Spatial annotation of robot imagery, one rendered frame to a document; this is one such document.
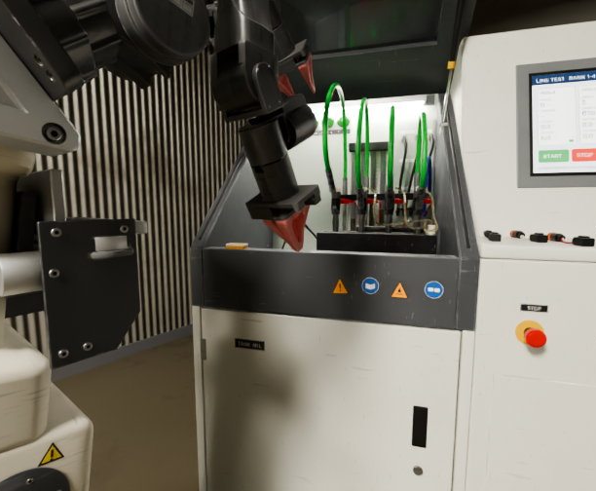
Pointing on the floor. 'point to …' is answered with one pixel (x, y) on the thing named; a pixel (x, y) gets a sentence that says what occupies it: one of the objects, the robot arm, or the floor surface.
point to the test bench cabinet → (456, 408)
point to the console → (540, 287)
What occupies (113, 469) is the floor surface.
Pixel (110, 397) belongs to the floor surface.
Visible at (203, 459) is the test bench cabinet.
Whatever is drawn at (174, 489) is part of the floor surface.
